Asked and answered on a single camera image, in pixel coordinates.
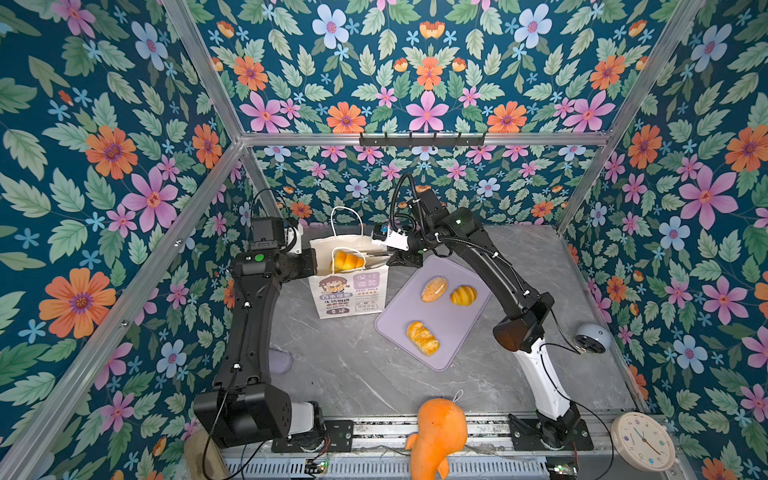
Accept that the segmented loaf fake bread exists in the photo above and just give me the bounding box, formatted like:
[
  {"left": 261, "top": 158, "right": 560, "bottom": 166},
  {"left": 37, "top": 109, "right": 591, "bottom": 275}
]
[{"left": 331, "top": 250, "right": 366, "bottom": 273}]

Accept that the sesame oval fake bread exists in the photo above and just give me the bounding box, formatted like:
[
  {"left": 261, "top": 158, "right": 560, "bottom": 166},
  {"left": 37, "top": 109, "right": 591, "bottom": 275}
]
[{"left": 421, "top": 276, "right": 448, "bottom": 303}]

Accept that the white printed paper bag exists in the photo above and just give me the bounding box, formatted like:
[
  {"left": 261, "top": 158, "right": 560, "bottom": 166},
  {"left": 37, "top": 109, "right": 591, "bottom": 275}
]
[{"left": 309, "top": 208, "right": 389, "bottom": 319}]

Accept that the striped round fake bread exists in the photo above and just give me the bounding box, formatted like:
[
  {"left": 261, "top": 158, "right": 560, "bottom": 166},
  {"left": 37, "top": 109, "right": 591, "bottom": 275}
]
[{"left": 450, "top": 285, "right": 478, "bottom": 307}]

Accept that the twisted glazed fake bread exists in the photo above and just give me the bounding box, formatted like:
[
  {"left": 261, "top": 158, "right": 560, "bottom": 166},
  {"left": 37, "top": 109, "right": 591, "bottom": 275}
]
[{"left": 406, "top": 322, "right": 440, "bottom": 357}]

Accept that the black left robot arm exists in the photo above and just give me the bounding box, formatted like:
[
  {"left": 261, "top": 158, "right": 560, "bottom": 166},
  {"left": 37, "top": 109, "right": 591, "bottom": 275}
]
[{"left": 193, "top": 217, "right": 326, "bottom": 449}]

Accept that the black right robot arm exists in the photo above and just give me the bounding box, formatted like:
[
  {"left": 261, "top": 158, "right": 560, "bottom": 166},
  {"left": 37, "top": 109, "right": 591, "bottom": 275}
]
[{"left": 387, "top": 173, "right": 581, "bottom": 449}]

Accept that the lilac plastic tray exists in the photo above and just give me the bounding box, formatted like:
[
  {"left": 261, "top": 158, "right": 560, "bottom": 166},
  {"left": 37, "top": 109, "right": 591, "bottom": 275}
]
[{"left": 374, "top": 256, "right": 491, "bottom": 372}]

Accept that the lilac oval pad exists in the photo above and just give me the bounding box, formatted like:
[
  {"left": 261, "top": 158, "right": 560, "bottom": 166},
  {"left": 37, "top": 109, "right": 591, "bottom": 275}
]
[{"left": 268, "top": 349, "right": 293, "bottom": 376}]

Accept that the orange plush whale toy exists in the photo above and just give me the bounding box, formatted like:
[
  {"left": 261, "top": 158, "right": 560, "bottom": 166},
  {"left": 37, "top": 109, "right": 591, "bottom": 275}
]
[{"left": 405, "top": 398, "right": 468, "bottom": 480}]

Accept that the brown stained sponge block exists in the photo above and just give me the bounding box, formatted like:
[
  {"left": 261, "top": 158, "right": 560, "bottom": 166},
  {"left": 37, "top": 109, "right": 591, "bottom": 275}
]
[{"left": 184, "top": 429, "right": 230, "bottom": 479}]

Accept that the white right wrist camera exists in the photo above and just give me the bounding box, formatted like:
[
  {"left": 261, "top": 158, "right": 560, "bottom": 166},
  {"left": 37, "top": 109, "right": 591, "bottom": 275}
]
[{"left": 371, "top": 223, "right": 410, "bottom": 251}]

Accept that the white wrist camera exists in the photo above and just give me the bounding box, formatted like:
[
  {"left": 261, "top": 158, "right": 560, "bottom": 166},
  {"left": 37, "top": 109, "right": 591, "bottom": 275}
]
[
  {"left": 371, "top": 223, "right": 410, "bottom": 251},
  {"left": 281, "top": 223, "right": 303, "bottom": 255}
]

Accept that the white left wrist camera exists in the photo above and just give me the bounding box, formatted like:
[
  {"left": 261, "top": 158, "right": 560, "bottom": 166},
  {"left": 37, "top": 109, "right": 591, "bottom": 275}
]
[{"left": 281, "top": 223, "right": 303, "bottom": 255}]

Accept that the black hook rail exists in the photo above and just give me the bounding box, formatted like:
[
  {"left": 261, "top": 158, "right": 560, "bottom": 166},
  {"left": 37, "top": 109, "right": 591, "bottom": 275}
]
[{"left": 358, "top": 132, "right": 486, "bottom": 149}]

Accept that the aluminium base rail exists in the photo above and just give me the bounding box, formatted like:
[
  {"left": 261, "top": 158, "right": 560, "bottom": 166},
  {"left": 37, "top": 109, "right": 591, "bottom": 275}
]
[{"left": 197, "top": 413, "right": 691, "bottom": 480}]

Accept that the white round wall clock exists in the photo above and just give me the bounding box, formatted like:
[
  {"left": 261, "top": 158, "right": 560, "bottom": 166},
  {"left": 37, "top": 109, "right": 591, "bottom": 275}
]
[{"left": 610, "top": 412, "right": 677, "bottom": 473}]

